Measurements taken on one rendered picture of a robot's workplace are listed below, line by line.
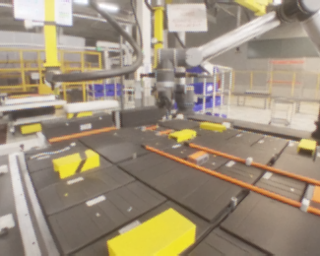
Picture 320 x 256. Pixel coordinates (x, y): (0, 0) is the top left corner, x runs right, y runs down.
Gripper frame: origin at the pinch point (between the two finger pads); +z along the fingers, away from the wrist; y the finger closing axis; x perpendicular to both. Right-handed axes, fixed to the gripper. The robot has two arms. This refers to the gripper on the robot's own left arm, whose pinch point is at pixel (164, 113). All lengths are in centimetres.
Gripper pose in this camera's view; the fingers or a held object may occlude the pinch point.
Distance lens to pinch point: 114.0
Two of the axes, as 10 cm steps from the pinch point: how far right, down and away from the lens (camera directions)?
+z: 0.0, 9.7, 2.5
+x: -7.3, 1.7, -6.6
